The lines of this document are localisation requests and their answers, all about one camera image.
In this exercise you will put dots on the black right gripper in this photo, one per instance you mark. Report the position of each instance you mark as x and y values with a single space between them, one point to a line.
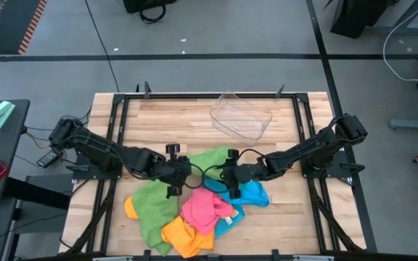
249 172

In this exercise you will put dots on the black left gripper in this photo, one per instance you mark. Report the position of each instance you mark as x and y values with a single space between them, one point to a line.
169 170

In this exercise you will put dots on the green microfiber towel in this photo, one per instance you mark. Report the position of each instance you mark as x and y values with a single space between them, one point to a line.
210 159
154 214

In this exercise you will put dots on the blue microfiber towel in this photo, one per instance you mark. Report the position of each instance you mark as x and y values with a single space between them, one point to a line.
221 228
252 194

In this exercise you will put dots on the pink microfiber towel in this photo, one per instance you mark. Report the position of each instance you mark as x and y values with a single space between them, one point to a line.
201 210

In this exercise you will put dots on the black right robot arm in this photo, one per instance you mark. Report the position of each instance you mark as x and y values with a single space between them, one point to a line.
314 143

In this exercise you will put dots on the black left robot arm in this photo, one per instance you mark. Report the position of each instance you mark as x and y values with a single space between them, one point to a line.
96 148

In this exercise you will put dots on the orange microfiber towel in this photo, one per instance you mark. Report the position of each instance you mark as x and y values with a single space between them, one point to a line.
130 210
187 239

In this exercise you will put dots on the clear plastic bin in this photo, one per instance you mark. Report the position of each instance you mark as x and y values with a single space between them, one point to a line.
241 119

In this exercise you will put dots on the black table clamp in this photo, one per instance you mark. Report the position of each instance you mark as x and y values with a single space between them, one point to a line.
275 254
279 91
146 90
147 254

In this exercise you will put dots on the black power adapter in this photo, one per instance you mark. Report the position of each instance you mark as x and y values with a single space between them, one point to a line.
47 159

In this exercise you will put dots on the black equipment box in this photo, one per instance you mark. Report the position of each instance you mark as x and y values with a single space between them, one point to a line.
147 4

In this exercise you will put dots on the black side desk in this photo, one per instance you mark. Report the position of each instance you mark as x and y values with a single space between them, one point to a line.
6 145

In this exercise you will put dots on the gray desk foot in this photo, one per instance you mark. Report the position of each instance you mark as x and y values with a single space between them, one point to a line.
416 124

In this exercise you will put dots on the black cabinet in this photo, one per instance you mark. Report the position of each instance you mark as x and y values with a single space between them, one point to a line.
357 16

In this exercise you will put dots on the black mat with orange stripes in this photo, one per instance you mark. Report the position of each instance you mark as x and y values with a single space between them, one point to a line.
6 25

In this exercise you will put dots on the gray desk leg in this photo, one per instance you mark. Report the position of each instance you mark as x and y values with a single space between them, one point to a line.
412 28

